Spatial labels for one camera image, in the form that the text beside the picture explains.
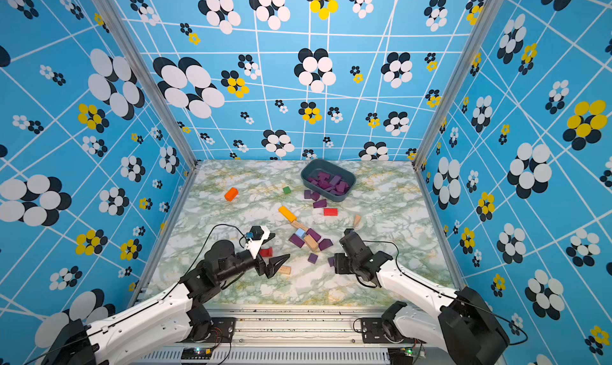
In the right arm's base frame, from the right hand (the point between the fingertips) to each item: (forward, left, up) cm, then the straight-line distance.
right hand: (343, 260), depth 86 cm
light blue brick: (+11, +16, 0) cm, 20 cm away
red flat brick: (+23, +3, -2) cm, 23 cm away
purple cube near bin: (+30, +14, +1) cm, 33 cm away
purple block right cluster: (+7, +7, -1) cm, 10 cm away
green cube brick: (+33, +24, 0) cm, 41 cm away
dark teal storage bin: (+45, +11, +4) cm, 46 cm away
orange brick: (+31, +49, 0) cm, 58 cm away
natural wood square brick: (+7, +12, 0) cm, 13 cm away
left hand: (-1, +20, +16) cm, 25 cm away
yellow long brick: (+21, +22, -1) cm, 31 cm away
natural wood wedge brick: (+17, -7, 0) cm, 18 cm away
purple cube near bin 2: (+30, +11, 0) cm, 32 cm away
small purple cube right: (+1, +4, -3) cm, 5 cm away
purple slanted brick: (+9, +18, -1) cm, 20 cm away
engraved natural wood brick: (+15, +17, 0) cm, 23 cm away
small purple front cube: (+2, +11, -2) cm, 11 cm away
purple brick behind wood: (+10, +10, 0) cm, 15 cm away
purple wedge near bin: (+27, +8, -2) cm, 28 cm away
